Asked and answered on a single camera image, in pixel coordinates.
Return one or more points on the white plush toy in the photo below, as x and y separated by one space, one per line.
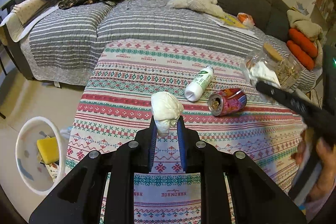
210 7

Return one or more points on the white plastic trash bin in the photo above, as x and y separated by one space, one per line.
38 176

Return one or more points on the white paper trash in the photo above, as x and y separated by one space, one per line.
260 72

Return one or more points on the patterned handmade tablecloth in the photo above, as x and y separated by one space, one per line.
116 104

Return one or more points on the cream dotted pillow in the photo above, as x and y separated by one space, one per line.
27 9

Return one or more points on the person's right hand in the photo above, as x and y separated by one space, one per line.
315 177

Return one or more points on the grey striped quilt cover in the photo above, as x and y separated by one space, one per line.
65 45

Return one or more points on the orange snack bag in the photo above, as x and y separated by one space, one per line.
246 19

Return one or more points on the white green spray bottle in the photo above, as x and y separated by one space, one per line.
198 85

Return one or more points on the beige fleece blanket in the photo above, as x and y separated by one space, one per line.
303 24

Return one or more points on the plastic jar of seeds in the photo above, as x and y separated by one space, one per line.
288 71

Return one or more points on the white tissue ball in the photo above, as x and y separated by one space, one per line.
166 109

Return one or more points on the yellow sponge in bin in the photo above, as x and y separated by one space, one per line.
48 149

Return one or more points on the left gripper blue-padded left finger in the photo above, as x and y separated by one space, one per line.
152 146

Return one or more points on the yellow white magazine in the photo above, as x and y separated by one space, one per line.
233 24

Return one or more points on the glass jar with cork lid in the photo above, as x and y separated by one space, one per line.
266 54

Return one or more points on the white charger with cable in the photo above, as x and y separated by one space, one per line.
146 4

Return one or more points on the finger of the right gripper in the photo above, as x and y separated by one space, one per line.
319 119

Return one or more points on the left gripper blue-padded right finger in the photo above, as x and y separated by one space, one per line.
181 142

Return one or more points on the crushed red soda can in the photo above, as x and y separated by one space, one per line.
227 101

